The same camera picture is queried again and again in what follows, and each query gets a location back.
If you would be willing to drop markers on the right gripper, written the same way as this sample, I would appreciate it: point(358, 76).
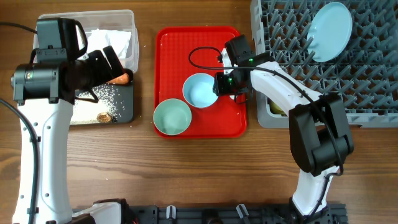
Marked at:
point(221, 88)

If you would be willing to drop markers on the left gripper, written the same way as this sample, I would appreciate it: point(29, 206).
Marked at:
point(105, 73)

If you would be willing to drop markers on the light blue bowl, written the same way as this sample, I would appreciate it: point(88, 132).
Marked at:
point(198, 90)

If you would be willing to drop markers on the yellow plastic cup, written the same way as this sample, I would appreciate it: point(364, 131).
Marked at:
point(275, 109)

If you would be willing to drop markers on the white paper napkin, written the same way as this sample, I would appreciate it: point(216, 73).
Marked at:
point(119, 40)

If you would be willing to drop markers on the white rice pile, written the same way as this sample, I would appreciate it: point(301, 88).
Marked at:
point(86, 112)

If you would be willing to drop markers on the brown food scrap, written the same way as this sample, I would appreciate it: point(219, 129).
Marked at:
point(104, 117)

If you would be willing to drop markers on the orange carrot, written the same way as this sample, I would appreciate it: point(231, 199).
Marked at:
point(121, 80)

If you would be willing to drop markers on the mint green bowl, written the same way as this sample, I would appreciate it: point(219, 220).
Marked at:
point(172, 117)

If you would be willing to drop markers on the light blue plate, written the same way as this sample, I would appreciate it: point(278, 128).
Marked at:
point(330, 31)

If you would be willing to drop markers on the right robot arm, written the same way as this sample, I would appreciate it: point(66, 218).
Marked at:
point(320, 137)

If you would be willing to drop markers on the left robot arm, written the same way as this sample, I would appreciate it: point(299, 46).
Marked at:
point(43, 191)

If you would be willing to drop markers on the grey dishwasher rack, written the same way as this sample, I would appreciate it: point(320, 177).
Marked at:
point(364, 74)

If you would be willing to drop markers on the black plastic tray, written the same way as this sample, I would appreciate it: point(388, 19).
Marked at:
point(124, 100)

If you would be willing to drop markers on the red serving tray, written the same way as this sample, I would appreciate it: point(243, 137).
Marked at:
point(223, 119)

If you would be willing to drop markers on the clear plastic bin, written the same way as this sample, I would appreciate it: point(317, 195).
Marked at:
point(122, 20)

